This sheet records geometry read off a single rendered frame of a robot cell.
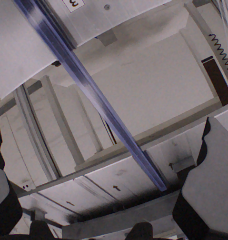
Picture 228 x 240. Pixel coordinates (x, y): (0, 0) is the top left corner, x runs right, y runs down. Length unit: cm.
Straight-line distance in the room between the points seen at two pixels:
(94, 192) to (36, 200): 13
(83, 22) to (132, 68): 188
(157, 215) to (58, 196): 20
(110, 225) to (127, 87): 170
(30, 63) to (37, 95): 223
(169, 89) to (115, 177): 171
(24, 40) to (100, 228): 40
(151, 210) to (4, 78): 36
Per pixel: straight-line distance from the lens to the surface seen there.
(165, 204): 42
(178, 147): 32
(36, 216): 46
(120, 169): 33
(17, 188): 48
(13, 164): 281
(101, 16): 19
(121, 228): 44
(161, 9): 75
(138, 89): 201
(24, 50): 20
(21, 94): 70
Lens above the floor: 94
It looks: 4 degrees down
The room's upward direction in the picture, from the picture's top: 155 degrees clockwise
